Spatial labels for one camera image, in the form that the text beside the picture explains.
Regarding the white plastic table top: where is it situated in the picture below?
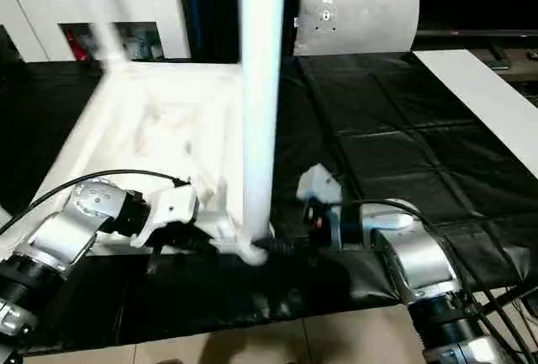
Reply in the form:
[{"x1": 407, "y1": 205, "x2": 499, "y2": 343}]
[{"x1": 0, "y1": 61, "x2": 277, "y2": 266}]

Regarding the black work mat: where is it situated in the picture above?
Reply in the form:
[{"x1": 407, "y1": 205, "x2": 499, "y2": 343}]
[{"x1": 0, "y1": 52, "x2": 538, "y2": 356}]

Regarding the black metal stand leg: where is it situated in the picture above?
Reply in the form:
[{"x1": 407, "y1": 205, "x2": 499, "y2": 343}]
[{"x1": 477, "y1": 282, "x2": 538, "y2": 310}]

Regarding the white flat panel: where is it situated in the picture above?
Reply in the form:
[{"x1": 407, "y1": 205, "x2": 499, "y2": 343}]
[{"x1": 411, "y1": 49, "x2": 538, "y2": 182}]

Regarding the grey printed cushion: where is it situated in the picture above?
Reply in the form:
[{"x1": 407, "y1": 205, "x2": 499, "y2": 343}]
[{"x1": 293, "y1": 0, "x2": 421, "y2": 57}]

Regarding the black sofa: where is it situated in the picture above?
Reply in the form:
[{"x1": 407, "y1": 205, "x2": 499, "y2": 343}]
[{"x1": 178, "y1": 0, "x2": 538, "y2": 65}]

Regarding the black flat television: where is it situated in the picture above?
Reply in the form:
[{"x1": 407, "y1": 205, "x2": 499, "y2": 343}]
[{"x1": 414, "y1": 29, "x2": 538, "y2": 40}]

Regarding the white glass-door cabinet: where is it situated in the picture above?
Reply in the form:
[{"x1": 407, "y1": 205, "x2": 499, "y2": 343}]
[{"x1": 0, "y1": 0, "x2": 193, "y2": 63}]

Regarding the brown low bench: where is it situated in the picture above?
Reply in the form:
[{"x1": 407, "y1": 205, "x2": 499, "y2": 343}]
[{"x1": 474, "y1": 38, "x2": 538, "y2": 108}]

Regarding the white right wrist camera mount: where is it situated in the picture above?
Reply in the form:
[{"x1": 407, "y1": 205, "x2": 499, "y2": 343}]
[{"x1": 296, "y1": 163, "x2": 344, "y2": 251}]

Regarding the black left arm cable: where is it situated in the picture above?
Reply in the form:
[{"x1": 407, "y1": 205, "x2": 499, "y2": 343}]
[{"x1": 0, "y1": 169, "x2": 190, "y2": 230}]

